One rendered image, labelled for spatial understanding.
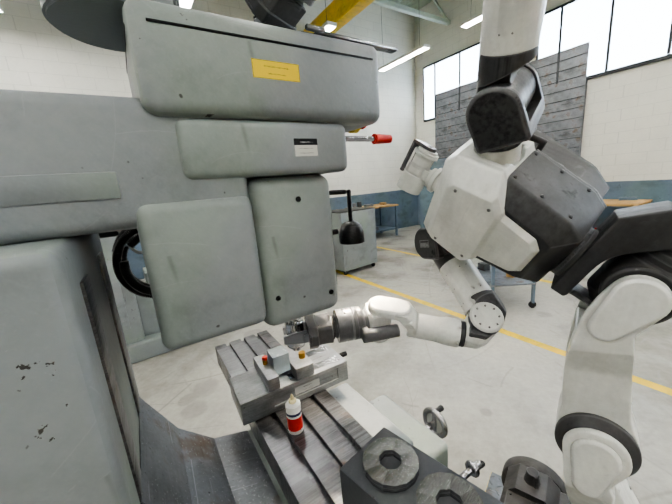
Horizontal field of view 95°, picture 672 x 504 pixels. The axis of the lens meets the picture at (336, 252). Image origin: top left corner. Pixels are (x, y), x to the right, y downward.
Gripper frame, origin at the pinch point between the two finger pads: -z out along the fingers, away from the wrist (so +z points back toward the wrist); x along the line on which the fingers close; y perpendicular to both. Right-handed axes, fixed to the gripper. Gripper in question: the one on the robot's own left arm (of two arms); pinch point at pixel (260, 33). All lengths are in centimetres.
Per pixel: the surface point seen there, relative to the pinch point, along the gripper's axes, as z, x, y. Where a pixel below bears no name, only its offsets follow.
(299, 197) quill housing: -9.8, -5.0, -33.9
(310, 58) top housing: 7.0, -2.8, -14.2
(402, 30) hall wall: -6, 930, 437
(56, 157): -19.9, -37.4, -17.5
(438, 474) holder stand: -5, -19, -85
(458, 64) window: 60, 890, 242
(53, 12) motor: -14.1, -30.6, 4.4
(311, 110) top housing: 1.9, -3.4, -21.8
